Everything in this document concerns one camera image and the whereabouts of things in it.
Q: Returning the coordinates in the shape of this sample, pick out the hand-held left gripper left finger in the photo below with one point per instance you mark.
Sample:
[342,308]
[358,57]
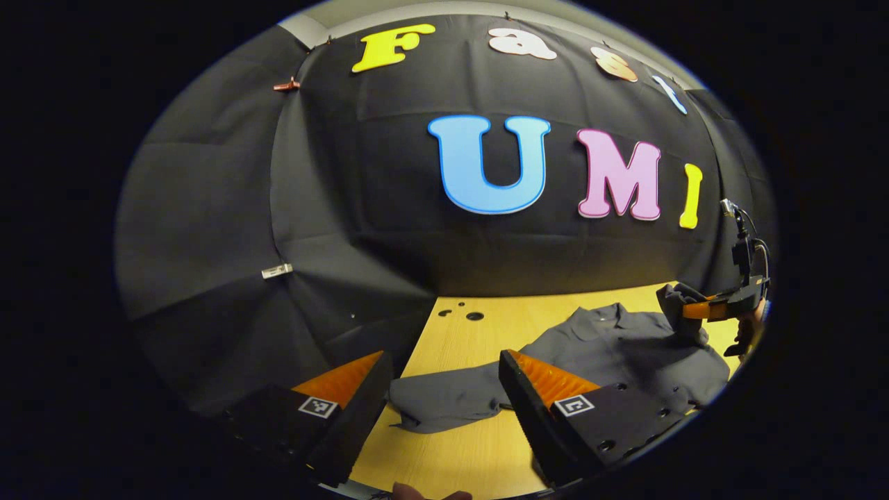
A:
[358,417]

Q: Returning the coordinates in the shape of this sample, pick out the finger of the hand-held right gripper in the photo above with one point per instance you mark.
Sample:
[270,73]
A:
[705,308]

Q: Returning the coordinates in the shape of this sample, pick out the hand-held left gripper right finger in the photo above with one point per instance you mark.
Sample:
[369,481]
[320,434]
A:
[538,430]

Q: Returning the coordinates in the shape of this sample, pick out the dark grey shirt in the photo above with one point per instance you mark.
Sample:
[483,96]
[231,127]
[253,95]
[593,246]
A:
[625,354]

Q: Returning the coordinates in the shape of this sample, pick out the white clip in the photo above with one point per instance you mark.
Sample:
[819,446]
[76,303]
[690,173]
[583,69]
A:
[276,271]

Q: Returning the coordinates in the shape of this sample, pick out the black backdrop cloth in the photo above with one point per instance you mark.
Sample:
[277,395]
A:
[389,173]

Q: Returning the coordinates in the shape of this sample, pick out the orange spring clamp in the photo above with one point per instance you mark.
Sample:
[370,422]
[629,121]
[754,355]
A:
[286,85]

